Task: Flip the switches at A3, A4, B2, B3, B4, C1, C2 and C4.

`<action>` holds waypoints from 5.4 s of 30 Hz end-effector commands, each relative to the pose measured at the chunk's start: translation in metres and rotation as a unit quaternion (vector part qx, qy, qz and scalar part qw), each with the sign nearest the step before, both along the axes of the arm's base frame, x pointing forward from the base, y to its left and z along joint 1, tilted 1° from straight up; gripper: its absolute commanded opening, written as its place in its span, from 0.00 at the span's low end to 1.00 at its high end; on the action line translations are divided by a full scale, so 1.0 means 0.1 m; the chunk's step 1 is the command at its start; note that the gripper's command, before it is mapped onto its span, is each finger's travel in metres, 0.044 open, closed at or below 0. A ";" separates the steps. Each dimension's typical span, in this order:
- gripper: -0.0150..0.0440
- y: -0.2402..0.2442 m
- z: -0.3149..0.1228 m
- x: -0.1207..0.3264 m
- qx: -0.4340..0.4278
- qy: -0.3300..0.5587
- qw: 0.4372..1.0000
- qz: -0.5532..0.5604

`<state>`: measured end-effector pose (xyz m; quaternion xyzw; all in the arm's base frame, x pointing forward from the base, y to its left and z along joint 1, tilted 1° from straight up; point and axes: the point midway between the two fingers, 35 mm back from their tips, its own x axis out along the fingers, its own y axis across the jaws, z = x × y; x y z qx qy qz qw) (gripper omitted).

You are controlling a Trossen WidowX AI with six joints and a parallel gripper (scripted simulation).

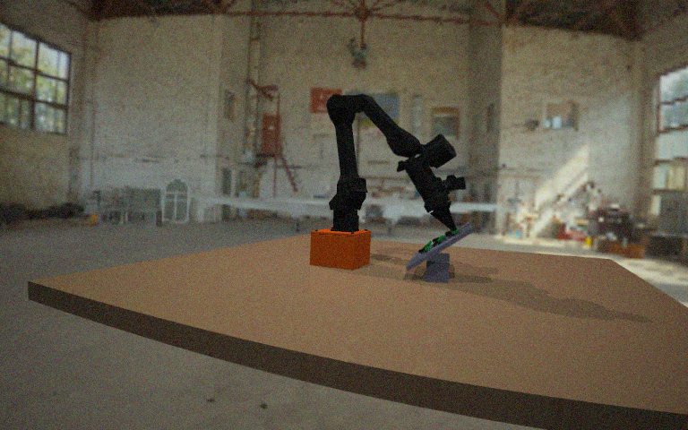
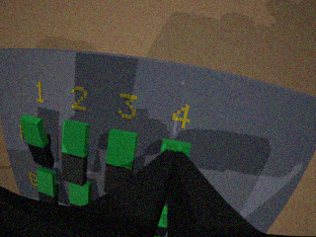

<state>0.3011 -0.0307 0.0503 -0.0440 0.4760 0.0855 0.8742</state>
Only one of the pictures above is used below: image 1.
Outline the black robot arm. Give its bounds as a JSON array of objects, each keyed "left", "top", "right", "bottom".
[{"left": 326, "top": 94, "right": 466, "bottom": 232}]

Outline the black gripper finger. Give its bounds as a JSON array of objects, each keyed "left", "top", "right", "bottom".
[{"left": 430, "top": 201, "right": 456, "bottom": 231}]

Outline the grey switch panel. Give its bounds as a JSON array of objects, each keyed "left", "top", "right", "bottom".
[{"left": 406, "top": 223, "right": 475, "bottom": 284}]

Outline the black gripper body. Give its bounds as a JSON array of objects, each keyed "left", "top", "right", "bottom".
[{"left": 413, "top": 173, "right": 450, "bottom": 213}]

